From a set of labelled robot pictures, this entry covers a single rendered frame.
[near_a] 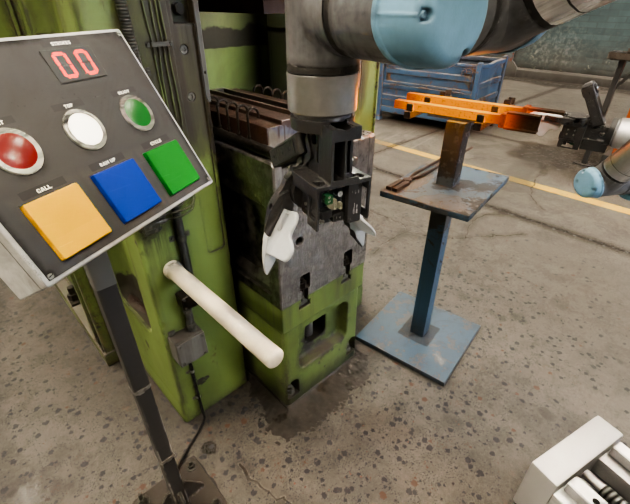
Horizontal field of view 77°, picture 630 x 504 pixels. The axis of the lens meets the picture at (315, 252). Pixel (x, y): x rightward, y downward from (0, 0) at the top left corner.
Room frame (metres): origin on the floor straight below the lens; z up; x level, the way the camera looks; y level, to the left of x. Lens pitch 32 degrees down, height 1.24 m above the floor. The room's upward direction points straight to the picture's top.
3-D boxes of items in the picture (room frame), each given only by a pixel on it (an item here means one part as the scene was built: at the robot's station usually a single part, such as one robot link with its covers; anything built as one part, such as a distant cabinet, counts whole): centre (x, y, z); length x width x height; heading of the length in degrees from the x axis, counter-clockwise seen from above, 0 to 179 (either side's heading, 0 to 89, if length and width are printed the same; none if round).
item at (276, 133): (1.18, 0.19, 0.96); 0.42 x 0.20 x 0.09; 44
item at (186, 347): (0.86, 0.38, 0.36); 0.09 x 0.07 x 0.12; 134
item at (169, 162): (0.63, 0.24, 1.01); 0.07 x 0.05 x 0.07; 159
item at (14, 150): (0.46, 0.35, 1.09); 0.05 x 0.03 x 0.04; 134
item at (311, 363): (1.22, 0.15, 0.23); 0.55 x 0.37 x 0.47; 44
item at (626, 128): (1.02, -0.79, 0.95); 0.08 x 0.05 x 0.08; 142
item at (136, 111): (0.64, 0.28, 1.09); 0.05 x 0.03 x 0.04; 134
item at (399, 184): (1.44, -0.45, 0.71); 0.60 x 0.04 x 0.01; 138
